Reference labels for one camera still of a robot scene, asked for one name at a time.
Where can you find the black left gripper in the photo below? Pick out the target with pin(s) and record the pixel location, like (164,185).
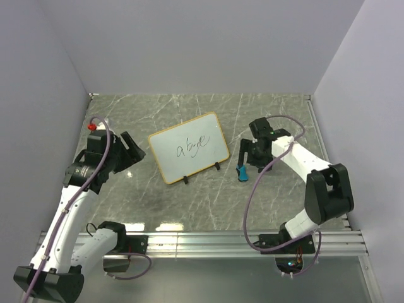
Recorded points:
(133,154)

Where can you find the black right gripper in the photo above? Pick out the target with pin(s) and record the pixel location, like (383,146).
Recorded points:
(246,146)

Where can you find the blue whiteboard eraser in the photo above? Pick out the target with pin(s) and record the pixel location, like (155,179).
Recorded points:
(241,173)

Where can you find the yellow framed whiteboard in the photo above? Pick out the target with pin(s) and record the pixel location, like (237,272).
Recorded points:
(189,147)

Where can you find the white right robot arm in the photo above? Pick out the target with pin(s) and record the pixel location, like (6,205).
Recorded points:
(328,192)

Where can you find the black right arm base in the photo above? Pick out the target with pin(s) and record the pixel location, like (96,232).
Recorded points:
(304,245)

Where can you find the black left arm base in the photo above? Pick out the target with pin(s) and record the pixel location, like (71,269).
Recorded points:
(130,244)

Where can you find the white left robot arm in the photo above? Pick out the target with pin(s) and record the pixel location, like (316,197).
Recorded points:
(57,271)

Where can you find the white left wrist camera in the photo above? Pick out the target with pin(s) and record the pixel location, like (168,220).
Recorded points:
(97,124)

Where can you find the aluminium right side rail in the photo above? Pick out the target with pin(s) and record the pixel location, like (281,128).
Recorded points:
(342,222)

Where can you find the aluminium front mounting rail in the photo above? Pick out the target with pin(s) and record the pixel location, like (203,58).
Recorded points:
(222,267)

